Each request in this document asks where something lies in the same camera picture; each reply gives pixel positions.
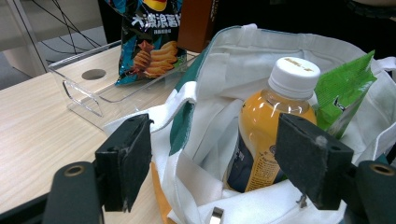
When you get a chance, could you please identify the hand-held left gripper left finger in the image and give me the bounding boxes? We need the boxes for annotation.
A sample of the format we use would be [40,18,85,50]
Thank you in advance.
[94,112,154,213]

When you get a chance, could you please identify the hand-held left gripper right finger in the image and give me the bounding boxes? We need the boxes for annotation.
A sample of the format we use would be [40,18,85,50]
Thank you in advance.
[274,112,356,211]

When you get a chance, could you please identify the orange juice bottle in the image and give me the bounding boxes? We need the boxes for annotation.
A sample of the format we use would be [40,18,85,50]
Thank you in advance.
[225,56,321,194]

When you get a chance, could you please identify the clear acrylic tray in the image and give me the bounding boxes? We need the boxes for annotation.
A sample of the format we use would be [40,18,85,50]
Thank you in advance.
[48,38,200,131]

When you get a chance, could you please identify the green snack packet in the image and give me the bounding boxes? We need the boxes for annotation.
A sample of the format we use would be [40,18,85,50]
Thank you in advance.
[312,49,378,140]

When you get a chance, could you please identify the blue potato chips bag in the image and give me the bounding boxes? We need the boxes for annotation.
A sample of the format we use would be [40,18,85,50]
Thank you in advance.
[104,0,189,87]

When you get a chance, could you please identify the white tote bag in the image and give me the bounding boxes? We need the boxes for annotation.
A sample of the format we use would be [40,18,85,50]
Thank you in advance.
[102,22,396,224]

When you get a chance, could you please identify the brown carton box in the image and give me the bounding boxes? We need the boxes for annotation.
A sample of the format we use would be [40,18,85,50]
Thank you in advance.
[177,0,219,54]

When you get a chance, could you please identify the black floor cables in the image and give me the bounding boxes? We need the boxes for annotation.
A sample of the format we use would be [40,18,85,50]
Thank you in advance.
[31,0,103,63]

